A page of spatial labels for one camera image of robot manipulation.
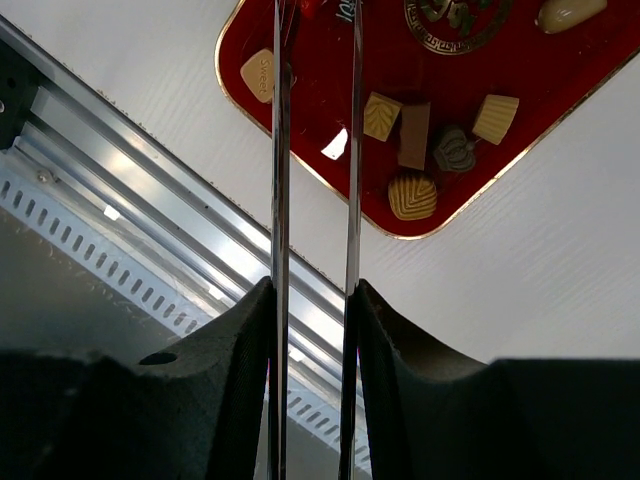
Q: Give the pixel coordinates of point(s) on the brown rectangular chocolate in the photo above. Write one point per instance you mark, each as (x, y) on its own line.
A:
(414, 136)

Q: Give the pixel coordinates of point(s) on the tan chocolate cup right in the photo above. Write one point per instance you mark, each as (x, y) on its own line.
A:
(495, 117)

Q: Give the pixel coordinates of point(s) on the tan square chocolate lower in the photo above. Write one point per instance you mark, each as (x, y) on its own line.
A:
(380, 115)

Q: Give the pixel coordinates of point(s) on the white slotted cable duct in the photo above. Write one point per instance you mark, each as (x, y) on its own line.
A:
(87, 279)

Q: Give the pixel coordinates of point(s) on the dark chocolate near brown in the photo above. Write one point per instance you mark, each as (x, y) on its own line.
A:
(453, 151)

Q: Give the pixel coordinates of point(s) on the aluminium frame rail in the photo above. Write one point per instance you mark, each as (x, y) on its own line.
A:
(78, 139)

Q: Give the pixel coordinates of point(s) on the metal serving tongs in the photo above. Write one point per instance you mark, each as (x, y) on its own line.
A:
(301, 209)

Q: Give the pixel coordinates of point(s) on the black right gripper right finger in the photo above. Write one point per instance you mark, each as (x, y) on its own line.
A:
(458, 418)

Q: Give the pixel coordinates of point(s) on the red rectangular tray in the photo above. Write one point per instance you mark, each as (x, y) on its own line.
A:
(451, 54)

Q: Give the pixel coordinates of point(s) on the golden round chocolate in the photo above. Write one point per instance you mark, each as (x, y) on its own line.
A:
(412, 196)

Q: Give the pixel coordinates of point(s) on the beige heart chocolate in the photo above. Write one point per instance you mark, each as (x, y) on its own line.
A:
(556, 16)

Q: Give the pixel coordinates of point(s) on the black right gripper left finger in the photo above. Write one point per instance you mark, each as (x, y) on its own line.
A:
(190, 411)

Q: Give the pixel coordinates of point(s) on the tan square chocolate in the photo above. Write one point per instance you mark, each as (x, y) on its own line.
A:
(380, 115)
(258, 75)

